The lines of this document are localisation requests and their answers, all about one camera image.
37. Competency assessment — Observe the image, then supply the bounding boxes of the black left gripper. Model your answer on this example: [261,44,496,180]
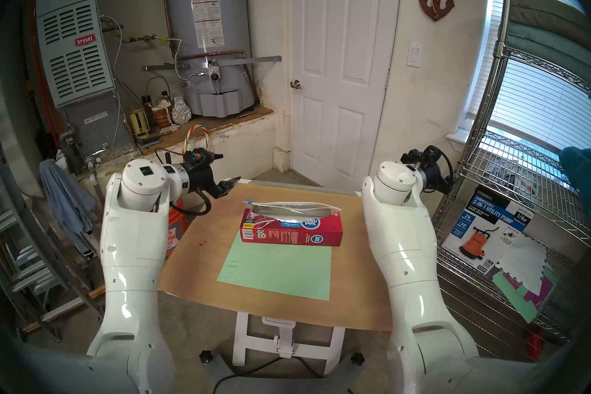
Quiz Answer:
[188,161,241,200]

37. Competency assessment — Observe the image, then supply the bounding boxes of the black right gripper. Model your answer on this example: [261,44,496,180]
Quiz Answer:
[416,152,456,194]

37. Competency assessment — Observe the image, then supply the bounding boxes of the clear ziplock bag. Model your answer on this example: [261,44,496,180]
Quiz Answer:
[243,200,342,217]

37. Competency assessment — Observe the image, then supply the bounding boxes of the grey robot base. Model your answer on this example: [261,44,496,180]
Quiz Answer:
[199,349,365,394]

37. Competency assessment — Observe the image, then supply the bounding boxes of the red freezer bag box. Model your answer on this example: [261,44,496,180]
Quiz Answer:
[240,208,344,247]

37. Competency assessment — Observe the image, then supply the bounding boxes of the striped candy cane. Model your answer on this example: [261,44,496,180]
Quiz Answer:
[183,124,211,158]

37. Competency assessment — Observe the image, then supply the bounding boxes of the orange plastic bucket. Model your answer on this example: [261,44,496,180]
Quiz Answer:
[164,199,192,260]

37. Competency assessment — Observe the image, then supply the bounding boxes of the wooden platform board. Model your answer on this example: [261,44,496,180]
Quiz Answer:
[139,105,275,156]

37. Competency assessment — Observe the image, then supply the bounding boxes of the utility pump box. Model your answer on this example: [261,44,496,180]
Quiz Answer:
[441,185,536,276]

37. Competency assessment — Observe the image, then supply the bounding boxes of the wooden table top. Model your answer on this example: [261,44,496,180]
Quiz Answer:
[157,182,393,331]

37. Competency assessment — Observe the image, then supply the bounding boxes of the crumpled foil wrap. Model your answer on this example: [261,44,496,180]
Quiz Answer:
[171,96,192,124]

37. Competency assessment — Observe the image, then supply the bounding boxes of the brown wicker basket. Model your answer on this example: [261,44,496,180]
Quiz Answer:
[146,76,174,128]

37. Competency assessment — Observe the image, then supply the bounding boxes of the green paper sheet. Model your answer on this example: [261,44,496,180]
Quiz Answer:
[217,232,333,301]

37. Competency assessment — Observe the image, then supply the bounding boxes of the yellow jug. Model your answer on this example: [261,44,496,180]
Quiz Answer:
[127,107,151,140]

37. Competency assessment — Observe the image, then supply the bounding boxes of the white scalloped paper sheet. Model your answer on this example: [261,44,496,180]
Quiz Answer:
[496,234,548,290]

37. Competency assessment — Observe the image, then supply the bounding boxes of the white window blinds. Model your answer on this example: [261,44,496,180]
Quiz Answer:
[466,0,591,153]

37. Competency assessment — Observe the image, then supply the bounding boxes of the teal fabric item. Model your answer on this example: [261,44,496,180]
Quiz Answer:
[560,146,591,209]

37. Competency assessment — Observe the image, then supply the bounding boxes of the magenta foam sheet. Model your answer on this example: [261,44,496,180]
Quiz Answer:
[506,273,555,310]

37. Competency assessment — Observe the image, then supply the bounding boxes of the blue hanging cloth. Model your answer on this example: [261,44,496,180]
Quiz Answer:
[39,159,97,257]

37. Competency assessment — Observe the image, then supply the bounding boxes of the green foam sheet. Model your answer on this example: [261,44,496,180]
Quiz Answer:
[491,264,559,323]

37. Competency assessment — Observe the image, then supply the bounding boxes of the pale green cushion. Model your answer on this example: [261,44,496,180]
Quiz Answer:
[506,21,591,84]

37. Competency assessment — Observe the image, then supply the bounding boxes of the white panel door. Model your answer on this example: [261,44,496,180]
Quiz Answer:
[290,0,403,191]

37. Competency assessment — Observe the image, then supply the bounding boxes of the grey Bryant furnace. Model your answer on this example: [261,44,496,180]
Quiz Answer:
[36,0,137,163]

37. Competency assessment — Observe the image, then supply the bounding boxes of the olive grey cushion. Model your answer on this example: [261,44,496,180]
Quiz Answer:
[510,0,591,36]

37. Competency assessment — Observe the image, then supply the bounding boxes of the aluminium ladder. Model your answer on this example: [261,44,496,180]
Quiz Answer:
[0,144,104,343]

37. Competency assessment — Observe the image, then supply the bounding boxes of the grey metal strap bar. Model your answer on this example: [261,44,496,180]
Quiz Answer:
[142,56,282,72]

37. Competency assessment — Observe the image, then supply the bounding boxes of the chrome wire shelf rack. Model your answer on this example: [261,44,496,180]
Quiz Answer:
[420,0,591,343]

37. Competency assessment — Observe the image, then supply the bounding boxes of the white folding table frame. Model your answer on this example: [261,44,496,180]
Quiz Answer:
[232,312,346,375]

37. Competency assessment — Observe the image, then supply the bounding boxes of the black floor cable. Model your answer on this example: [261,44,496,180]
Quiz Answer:
[212,356,324,394]

